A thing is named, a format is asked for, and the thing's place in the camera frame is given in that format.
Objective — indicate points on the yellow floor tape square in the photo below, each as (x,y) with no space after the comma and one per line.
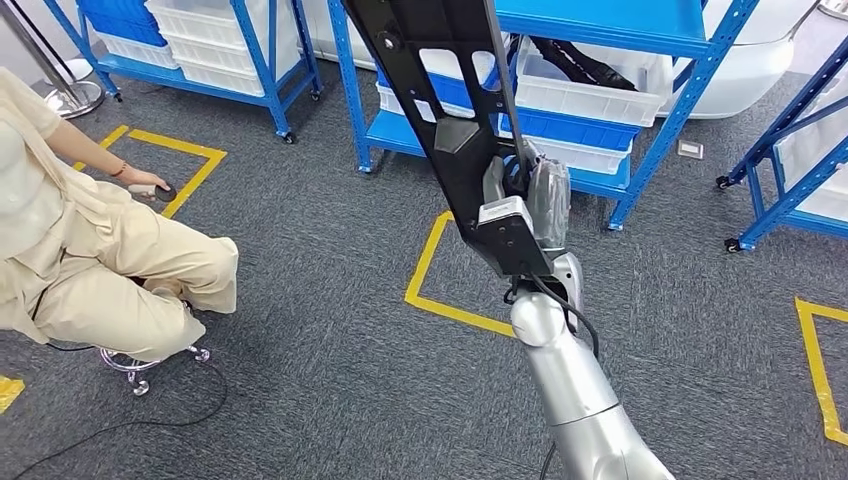
(425,265)
(818,371)
(199,183)

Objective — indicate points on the chrome stanchion post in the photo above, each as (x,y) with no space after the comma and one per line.
(73,96)

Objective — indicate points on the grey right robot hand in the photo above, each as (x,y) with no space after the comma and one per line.
(550,199)

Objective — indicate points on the person's hand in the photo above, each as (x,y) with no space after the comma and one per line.
(144,177)

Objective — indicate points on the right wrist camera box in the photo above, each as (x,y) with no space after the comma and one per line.
(513,242)

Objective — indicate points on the chrome stool base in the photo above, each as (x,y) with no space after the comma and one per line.
(136,364)

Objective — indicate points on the white vehicle body red stripe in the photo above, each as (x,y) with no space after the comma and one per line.
(742,73)

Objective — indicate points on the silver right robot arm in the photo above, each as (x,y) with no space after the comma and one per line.
(576,384)

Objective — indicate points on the black curved plastic parts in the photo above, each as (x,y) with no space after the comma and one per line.
(583,66)

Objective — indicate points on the metal floor socket plate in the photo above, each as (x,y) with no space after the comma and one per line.
(690,150)

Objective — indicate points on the blue metal shelf rack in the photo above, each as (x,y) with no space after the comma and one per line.
(768,131)
(596,16)
(263,73)

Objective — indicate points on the grey handheld controller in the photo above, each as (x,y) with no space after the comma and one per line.
(166,193)

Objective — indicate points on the person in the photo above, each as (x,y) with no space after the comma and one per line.
(132,265)

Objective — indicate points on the long black plastic part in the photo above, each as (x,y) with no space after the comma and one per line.
(457,152)

